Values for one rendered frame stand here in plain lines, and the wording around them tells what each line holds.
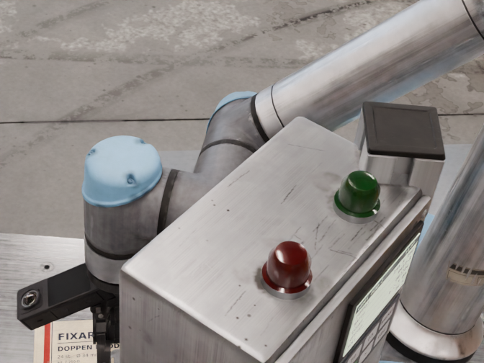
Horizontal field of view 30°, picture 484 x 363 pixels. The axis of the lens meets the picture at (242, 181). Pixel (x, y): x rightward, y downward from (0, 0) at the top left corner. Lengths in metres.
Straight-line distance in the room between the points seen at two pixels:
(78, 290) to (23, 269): 0.33
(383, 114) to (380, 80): 0.36
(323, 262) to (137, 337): 0.11
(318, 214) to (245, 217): 0.04
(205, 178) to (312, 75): 0.15
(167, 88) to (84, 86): 0.27
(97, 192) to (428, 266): 0.32
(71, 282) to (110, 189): 0.19
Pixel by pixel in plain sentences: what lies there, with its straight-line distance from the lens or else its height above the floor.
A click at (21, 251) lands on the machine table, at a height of 0.83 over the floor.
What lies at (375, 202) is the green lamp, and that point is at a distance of 0.50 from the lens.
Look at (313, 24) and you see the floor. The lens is 3.37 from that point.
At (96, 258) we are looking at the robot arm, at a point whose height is 1.12.
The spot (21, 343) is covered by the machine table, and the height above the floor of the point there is 0.83.
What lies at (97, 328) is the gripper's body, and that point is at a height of 1.01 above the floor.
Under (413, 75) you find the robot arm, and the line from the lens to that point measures 0.90.
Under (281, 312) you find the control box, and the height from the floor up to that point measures 1.48.
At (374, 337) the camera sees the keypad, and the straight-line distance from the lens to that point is 0.59.
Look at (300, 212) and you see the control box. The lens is 0.50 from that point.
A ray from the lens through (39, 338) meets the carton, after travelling 1.15.
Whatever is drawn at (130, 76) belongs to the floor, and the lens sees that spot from 3.03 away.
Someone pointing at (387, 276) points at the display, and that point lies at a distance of 0.52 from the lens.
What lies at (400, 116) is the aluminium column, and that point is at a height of 1.50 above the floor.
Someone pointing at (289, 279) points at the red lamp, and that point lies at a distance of 0.45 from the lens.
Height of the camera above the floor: 1.83
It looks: 43 degrees down
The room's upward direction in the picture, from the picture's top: 7 degrees clockwise
